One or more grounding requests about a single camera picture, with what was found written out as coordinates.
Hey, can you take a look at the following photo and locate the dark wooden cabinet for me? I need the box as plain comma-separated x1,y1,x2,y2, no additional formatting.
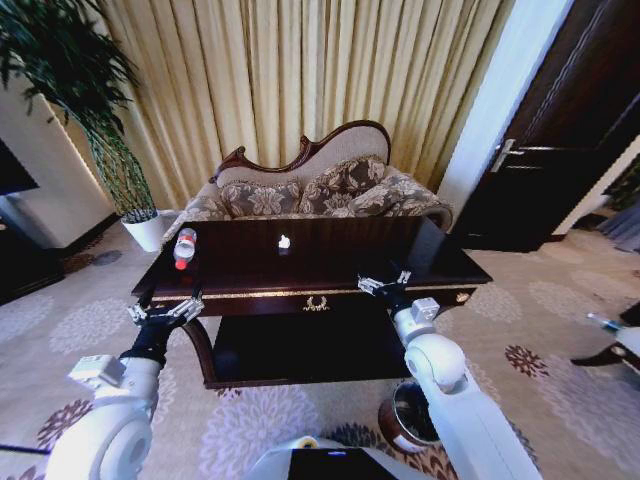
0,138,67,307

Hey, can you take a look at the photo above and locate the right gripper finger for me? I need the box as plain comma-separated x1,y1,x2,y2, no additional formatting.
356,271,387,297
390,259,413,288

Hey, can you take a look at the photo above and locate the white plant pot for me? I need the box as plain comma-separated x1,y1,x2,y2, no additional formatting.
120,209,174,253

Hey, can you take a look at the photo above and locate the dark wooden door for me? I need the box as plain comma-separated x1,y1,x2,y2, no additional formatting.
451,0,640,254

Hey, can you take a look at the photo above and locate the silver door handle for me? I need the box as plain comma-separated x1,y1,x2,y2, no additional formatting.
489,139,527,174

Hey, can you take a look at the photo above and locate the floral chaise sofa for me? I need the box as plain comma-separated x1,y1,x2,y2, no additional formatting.
180,119,454,232

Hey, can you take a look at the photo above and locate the round brown trash bin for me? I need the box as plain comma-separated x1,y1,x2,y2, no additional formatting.
377,380,442,454

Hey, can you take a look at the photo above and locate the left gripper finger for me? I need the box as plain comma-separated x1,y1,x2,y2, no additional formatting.
126,278,156,326
167,274,206,322

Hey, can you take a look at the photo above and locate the green potted plant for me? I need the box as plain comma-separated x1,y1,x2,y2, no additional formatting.
0,0,159,224

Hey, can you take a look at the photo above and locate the dark wooden coffee table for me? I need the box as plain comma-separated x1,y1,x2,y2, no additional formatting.
130,214,494,391

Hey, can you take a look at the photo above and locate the thin black cable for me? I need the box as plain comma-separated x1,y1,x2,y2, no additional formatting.
0,441,52,455

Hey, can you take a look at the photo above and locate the clear bottle with red cap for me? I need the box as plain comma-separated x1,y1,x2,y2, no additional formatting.
173,227,199,272

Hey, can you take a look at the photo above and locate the grey blue fabric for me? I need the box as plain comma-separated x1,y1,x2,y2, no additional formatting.
596,193,640,254

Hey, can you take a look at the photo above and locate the floral brown cushion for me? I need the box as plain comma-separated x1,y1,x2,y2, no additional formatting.
299,158,389,218
219,179,304,219

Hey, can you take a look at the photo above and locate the beige pleated curtain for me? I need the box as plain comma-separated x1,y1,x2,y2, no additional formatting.
93,0,517,212

